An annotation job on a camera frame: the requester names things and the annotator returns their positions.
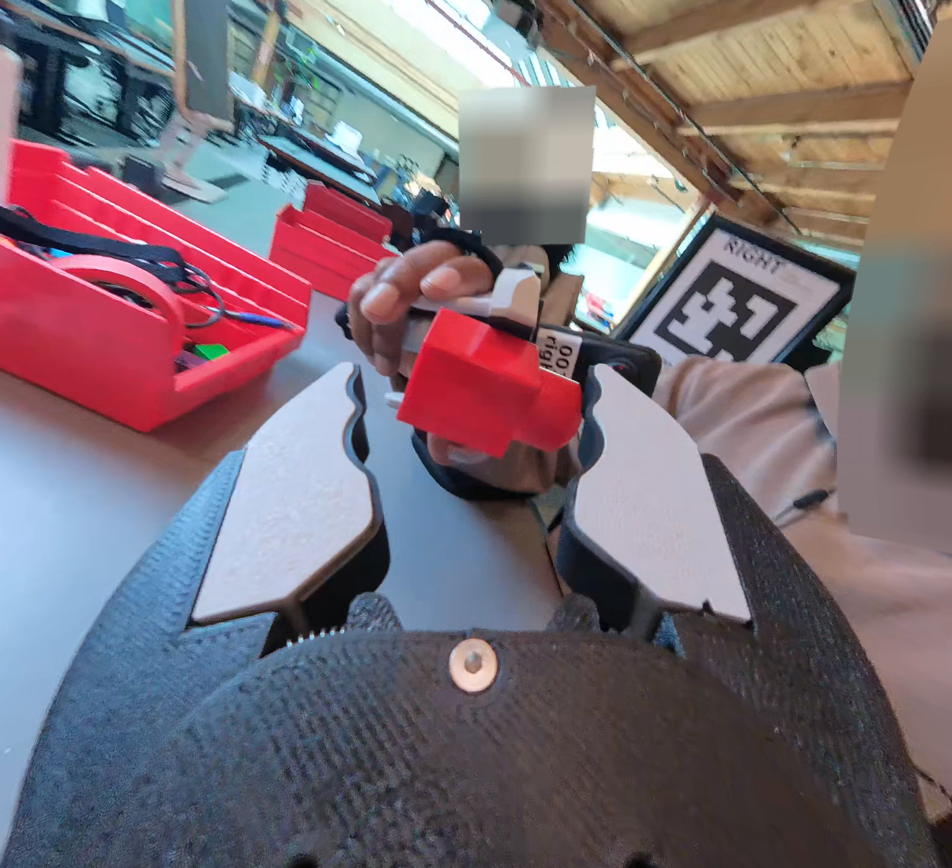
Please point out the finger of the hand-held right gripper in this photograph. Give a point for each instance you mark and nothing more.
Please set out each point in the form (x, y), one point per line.
(513, 292)
(416, 351)

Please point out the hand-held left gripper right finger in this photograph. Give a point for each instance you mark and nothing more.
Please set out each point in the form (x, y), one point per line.
(654, 503)

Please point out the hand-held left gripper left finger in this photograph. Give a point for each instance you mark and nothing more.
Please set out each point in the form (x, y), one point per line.
(297, 496)

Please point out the red plastic block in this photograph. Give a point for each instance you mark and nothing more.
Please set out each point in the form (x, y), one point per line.
(476, 377)

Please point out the person's right forearm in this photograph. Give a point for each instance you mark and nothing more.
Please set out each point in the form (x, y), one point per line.
(736, 407)

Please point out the person's right hand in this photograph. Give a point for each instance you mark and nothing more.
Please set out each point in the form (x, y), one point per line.
(394, 288)

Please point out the small green block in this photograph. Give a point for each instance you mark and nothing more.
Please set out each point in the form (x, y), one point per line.
(208, 352)

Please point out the black desk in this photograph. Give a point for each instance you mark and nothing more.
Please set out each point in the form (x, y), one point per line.
(320, 158)
(67, 57)

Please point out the large red plastic bin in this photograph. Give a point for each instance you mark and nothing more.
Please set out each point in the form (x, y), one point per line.
(97, 370)

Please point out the person's beige sweatshirt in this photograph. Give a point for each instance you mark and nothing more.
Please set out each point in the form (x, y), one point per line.
(877, 622)

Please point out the red tape roll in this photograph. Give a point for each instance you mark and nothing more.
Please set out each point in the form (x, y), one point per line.
(141, 278)

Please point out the grey ceiling mounted box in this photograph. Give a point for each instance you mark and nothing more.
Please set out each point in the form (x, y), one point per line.
(515, 17)

